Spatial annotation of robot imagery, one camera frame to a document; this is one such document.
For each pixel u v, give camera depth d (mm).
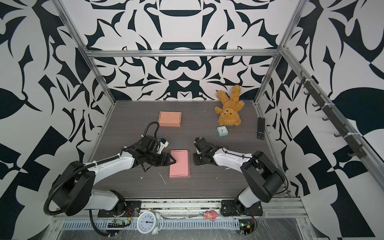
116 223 727
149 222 687
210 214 701
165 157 768
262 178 445
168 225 711
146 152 686
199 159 792
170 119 1051
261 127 1046
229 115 1016
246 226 710
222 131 1018
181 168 850
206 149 700
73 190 424
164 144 813
